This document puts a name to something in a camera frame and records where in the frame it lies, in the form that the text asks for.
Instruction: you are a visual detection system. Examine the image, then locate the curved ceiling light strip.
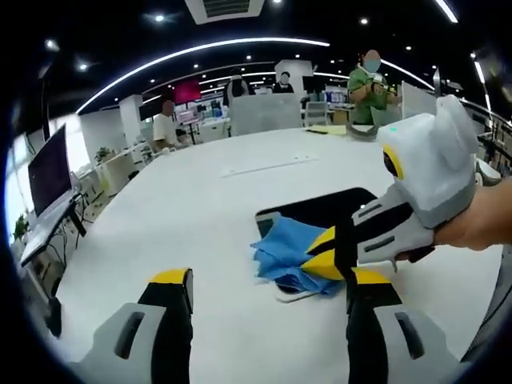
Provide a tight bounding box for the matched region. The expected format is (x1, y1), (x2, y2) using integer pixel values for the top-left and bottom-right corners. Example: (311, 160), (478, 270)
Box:
(379, 58), (435, 91)
(75, 38), (331, 115)

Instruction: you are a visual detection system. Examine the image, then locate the black tablet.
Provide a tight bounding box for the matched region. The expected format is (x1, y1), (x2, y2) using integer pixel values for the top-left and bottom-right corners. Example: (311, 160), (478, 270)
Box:
(254, 186), (379, 305)

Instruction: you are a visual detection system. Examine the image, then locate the straight ceiling light strip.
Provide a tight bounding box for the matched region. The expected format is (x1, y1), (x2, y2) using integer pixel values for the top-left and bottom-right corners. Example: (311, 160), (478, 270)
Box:
(434, 0), (459, 23)

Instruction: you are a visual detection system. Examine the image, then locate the white low cabinet row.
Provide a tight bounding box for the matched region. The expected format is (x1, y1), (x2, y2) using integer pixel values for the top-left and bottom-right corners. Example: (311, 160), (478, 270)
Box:
(74, 151), (139, 201)

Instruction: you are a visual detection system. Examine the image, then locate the white partition board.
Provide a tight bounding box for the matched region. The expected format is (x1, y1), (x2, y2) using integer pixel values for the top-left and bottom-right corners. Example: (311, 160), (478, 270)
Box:
(401, 81), (437, 121)
(230, 94), (302, 137)

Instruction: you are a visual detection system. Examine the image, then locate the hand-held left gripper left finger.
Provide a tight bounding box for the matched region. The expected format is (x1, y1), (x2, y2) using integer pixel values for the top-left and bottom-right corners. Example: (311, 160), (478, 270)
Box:
(70, 266), (195, 384)

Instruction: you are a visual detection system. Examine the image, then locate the dark computer monitor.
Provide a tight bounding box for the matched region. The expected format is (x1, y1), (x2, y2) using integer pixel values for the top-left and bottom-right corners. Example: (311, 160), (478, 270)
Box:
(27, 123), (73, 217)

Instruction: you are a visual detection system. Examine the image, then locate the white office chair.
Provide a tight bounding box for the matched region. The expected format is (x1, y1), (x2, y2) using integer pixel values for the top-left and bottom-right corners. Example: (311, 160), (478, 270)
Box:
(304, 101), (329, 127)

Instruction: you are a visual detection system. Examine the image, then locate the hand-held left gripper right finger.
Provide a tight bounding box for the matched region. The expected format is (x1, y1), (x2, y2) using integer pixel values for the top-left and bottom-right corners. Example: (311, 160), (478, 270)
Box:
(346, 267), (471, 384)

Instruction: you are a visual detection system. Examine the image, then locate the small grey desk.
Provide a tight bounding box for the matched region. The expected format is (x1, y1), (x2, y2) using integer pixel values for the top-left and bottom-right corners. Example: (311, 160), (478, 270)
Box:
(19, 194), (88, 267)

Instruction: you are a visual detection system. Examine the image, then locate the person's grey clothing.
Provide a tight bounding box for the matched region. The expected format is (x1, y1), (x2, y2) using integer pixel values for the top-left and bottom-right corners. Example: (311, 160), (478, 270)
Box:
(459, 243), (512, 363)

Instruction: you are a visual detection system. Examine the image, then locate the ceiling air vent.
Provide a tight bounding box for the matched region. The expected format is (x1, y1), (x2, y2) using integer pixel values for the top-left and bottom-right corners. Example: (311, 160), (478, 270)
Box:
(184, 0), (266, 25)

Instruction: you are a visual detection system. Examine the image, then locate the red wall screen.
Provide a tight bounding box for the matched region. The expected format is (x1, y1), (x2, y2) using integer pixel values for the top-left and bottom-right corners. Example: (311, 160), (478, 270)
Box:
(175, 78), (202, 104)

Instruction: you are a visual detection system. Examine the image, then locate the blue cleaning cloth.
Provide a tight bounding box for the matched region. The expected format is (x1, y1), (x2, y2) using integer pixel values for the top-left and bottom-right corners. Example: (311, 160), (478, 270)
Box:
(250, 217), (349, 297)

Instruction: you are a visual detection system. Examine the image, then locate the person's right hand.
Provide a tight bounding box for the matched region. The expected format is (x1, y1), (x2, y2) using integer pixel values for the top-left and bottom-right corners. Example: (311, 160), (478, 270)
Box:
(431, 178), (512, 253)

